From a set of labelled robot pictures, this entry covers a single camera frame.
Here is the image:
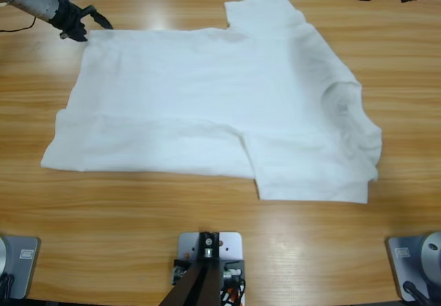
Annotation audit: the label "white t-shirt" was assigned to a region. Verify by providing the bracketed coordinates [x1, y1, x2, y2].
[40, 0, 383, 205]

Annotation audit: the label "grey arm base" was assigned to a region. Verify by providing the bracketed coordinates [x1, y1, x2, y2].
[0, 235, 41, 300]
[384, 230, 441, 303]

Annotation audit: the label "white mounting block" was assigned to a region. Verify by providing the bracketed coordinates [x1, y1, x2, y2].
[177, 231, 244, 263]

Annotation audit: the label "silver cylindrical fitting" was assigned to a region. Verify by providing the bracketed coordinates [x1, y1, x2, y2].
[171, 265, 189, 284]
[223, 267, 243, 282]

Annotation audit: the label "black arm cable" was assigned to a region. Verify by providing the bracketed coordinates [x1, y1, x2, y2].
[0, 15, 37, 34]

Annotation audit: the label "black base cable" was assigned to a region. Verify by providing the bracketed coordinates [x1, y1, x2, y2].
[402, 280, 430, 306]
[0, 272, 15, 300]

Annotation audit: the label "orange and black cables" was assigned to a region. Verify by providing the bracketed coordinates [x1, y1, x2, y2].
[219, 278, 247, 306]

